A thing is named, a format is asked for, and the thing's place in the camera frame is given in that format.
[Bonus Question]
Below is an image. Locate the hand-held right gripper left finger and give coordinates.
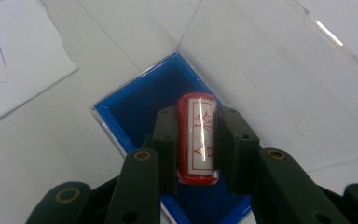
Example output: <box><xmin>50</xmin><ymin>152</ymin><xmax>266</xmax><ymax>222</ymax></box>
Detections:
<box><xmin>104</xmin><ymin>105</ymin><xmax>179</xmax><ymax>224</ymax></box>

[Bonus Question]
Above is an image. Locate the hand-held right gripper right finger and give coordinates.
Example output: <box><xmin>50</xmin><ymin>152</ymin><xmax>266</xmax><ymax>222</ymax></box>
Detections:
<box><xmin>214</xmin><ymin>105</ymin><xmax>343</xmax><ymax>224</ymax></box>

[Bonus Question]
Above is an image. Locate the red stamp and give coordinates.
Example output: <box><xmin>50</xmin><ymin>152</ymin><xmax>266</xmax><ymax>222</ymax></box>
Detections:
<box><xmin>175</xmin><ymin>91</ymin><xmax>221</xmax><ymax>187</ymax></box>

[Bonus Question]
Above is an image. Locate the blue ink pad box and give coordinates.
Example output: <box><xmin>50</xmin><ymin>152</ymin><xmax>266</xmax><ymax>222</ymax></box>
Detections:
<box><xmin>90</xmin><ymin>0</ymin><xmax>358</xmax><ymax>224</ymax></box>

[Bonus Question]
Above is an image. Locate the white paper sheet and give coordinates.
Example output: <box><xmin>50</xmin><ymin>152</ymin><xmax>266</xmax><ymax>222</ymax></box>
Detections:
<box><xmin>0</xmin><ymin>0</ymin><xmax>78</xmax><ymax>131</ymax></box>

